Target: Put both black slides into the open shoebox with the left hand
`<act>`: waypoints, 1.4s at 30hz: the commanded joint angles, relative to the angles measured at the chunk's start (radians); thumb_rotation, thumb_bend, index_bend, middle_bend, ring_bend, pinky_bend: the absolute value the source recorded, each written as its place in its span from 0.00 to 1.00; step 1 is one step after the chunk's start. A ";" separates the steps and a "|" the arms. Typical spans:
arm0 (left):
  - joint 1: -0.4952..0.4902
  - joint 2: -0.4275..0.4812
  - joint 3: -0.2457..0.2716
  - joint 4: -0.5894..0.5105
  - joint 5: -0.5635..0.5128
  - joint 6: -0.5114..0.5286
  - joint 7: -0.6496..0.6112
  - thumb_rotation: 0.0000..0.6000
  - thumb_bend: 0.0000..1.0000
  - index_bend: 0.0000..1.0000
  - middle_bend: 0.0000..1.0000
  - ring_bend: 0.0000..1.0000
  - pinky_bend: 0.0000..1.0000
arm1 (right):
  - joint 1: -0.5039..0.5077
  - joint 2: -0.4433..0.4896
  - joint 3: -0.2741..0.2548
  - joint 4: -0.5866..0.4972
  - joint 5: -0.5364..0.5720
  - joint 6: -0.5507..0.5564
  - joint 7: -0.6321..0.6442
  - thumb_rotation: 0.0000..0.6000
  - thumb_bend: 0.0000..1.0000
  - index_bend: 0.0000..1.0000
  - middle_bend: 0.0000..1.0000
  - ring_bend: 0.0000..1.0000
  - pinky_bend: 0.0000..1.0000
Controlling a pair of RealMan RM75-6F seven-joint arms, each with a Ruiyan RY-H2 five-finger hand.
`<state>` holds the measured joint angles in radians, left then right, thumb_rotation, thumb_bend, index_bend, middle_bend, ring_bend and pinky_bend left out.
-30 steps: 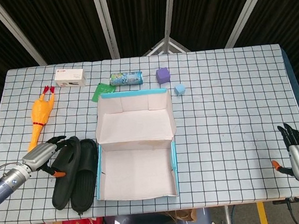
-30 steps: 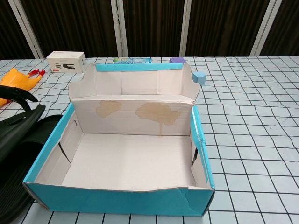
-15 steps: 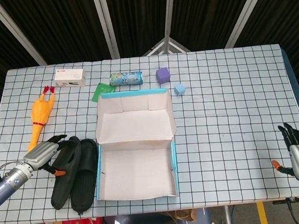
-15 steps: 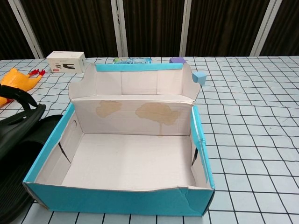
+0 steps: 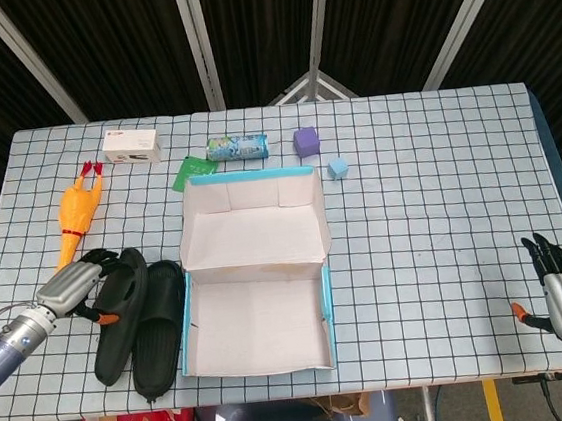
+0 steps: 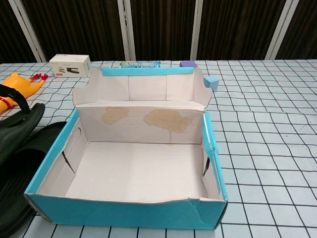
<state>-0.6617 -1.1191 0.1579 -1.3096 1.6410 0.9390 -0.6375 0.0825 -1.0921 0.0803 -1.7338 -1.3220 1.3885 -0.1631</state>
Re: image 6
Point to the blue green snack tube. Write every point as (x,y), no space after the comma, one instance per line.
(138,64)

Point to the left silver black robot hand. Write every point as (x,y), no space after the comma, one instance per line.
(15,93)

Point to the white metal frame post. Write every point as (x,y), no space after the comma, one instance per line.
(198,29)
(126,29)
(278,29)
(29,32)

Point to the black slipper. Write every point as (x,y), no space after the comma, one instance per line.
(22,178)
(22,129)

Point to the purple cube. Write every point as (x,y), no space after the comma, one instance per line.
(188,64)

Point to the yellow rubber chicken toy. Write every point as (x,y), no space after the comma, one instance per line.
(19,84)

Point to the checkered white tablecloth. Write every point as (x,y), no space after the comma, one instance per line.
(260,124)

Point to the dark brown curtain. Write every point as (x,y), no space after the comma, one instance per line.
(74,24)

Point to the light blue shoe box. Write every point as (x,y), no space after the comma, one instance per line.
(128,203)

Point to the light blue cube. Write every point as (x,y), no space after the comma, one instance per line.
(211,83)

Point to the white stapler carton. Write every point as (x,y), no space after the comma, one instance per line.
(69,65)

